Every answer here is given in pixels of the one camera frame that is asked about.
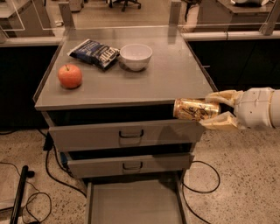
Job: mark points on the black pole stand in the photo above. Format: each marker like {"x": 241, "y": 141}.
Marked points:
{"x": 25, "y": 173}

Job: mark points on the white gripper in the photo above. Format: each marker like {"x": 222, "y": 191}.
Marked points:
{"x": 254, "y": 107}

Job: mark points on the white bowl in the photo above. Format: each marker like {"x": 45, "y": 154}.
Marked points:
{"x": 136, "y": 56}

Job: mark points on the grey middle drawer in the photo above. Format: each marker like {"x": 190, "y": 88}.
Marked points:
{"x": 115, "y": 166}

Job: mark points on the black office chair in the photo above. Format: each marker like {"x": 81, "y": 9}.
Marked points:
{"x": 125, "y": 3}

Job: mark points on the grey bottom drawer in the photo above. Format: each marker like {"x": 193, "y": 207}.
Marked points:
{"x": 149, "y": 199}

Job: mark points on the red apple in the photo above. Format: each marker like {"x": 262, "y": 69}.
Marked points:
{"x": 70, "y": 76}

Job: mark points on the clear acrylic barrier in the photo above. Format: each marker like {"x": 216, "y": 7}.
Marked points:
{"x": 30, "y": 18}

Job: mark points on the grey drawer cabinet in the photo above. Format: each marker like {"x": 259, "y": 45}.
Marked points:
{"x": 119, "y": 95}

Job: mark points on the grey drawer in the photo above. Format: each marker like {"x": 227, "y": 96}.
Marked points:
{"x": 125, "y": 134}
{"x": 115, "y": 166}
{"x": 149, "y": 199}

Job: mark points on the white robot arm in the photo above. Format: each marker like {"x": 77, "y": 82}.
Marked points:
{"x": 274, "y": 110}

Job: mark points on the blue chip bag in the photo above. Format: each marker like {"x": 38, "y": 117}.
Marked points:
{"x": 94, "y": 53}

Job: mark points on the grey top drawer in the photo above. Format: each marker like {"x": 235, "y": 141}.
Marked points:
{"x": 125, "y": 134}

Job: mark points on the orange soda can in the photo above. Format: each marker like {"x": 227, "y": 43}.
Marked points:
{"x": 195, "y": 109}

